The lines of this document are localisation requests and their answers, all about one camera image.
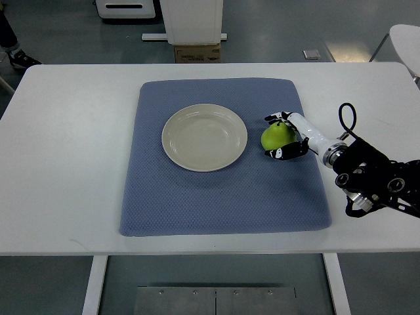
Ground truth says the brown cardboard box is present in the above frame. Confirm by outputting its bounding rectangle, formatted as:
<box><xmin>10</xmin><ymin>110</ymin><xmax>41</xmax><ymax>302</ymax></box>
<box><xmin>173</xmin><ymin>43</ymin><xmax>221</xmax><ymax>64</ymax></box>

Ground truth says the right white table leg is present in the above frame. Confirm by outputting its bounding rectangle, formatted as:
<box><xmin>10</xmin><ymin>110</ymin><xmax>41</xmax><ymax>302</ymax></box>
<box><xmin>322</xmin><ymin>253</ymin><xmax>351</xmax><ymax>315</ymax></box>

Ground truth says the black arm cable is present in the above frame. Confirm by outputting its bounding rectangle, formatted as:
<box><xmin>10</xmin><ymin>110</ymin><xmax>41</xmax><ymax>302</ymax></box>
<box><xmin>338</xmin><ymin>102</ymin><xmax>360</xmax><ymax>140</ymax></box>

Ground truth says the blue textured cloth mat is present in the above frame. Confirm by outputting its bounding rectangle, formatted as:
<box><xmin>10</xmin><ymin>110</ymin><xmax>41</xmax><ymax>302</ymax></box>
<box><xmin>119</xmin><ymin>78</ymin><xmax>331</xmax><ymax>237</ymax></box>

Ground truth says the white round chair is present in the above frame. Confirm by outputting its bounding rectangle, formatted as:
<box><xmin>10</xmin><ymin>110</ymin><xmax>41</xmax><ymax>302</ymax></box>
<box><xmin>369</xmin><ymin>24</ymin><xmax>420</xmax><ymax>86</ymax></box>

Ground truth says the white cabinet on stand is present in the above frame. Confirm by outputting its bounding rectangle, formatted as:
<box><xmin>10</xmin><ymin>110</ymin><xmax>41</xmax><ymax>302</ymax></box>
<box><xmin>142</xmin><ymin>0</ymin><xmax>227</xmax><ymax>45</ymax></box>

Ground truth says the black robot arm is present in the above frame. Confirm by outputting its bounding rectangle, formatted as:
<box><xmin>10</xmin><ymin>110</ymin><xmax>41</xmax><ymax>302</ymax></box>
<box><xmin>332</xmin><ymin>138</ymin><xmax>419</xmax><ymax>218</ymax></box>

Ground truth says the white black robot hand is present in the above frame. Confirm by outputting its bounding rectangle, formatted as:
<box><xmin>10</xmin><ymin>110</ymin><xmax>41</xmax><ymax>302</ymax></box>
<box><xmin>264</xmin><ymin>112</ymin><xmax>348</xmax><ymax>168</ymax></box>

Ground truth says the white floor machine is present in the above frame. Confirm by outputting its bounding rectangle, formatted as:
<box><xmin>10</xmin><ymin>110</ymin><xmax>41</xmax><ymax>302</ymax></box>
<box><xmin>95</xmin><ymin>0</ymin><xmax>156</xmax><ymax>19</ymax></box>

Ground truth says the person in dark trousers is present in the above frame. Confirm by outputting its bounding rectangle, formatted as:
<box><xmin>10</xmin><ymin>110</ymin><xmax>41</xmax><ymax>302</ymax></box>
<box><xmin>1</xmin><ymin>11</ymin><xmax>41</xmax><ymax>69</ymax></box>

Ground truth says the left white table leg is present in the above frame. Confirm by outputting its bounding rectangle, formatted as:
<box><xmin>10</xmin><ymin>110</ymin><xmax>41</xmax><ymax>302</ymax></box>
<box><xmin>81</xmin><ymin>255</ymin><xmax>108</xmax><ymax>315</ymax></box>

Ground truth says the green pear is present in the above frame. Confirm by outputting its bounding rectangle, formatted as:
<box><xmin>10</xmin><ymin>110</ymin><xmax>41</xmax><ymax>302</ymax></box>
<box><xmin>261</xmin><ymin>122</ymin><xmax>297</xmax><ymax>150</ymax></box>

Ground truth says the cream ceramic plate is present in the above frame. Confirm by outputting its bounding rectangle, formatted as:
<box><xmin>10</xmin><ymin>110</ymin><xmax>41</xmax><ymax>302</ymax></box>
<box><xmin>161</xmin><ymin>104</ymin><xmax>248</xmax><ymax>172</ymax></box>

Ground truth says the grey floor outlet plate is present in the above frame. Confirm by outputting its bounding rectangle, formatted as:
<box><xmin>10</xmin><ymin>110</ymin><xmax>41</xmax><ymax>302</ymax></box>
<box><xmin>303</xmin><ymin>49</ymin><xmax>321</xmax><ymax>60</ymax></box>

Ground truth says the white table leg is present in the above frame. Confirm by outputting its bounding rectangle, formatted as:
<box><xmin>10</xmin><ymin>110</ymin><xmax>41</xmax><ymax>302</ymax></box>
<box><xmin>322</xmin><ymin>253</ymin><xmax>351</xmax><ymax>315</ymax></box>
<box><xmin>81</xmin><ymin>255</ymin><xmax>108</xmax><ymax>315</ymax></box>

